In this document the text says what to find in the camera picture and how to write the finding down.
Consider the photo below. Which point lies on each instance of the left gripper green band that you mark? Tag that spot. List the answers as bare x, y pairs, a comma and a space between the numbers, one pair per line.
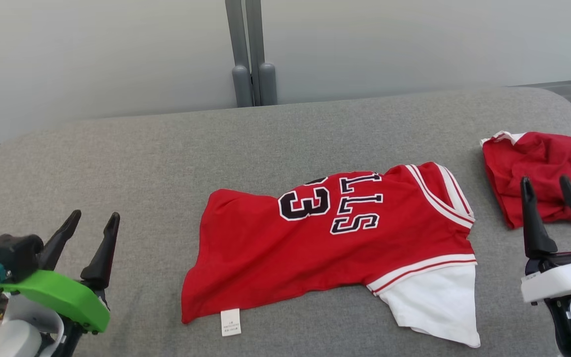
62, 297

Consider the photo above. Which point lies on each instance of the red basketball jersey white trim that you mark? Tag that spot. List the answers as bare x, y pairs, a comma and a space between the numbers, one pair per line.
275, 267

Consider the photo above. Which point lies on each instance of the red shorts white trim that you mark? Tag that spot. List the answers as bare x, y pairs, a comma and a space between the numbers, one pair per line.
533, 158

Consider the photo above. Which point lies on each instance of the grey metal partition post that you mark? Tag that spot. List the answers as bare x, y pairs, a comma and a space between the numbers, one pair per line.
241, 64
264, 64

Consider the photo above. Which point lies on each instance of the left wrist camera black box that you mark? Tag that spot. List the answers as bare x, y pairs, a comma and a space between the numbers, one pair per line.
10, 255

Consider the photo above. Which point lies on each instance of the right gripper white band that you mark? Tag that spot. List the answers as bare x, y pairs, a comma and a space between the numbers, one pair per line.
563, 280

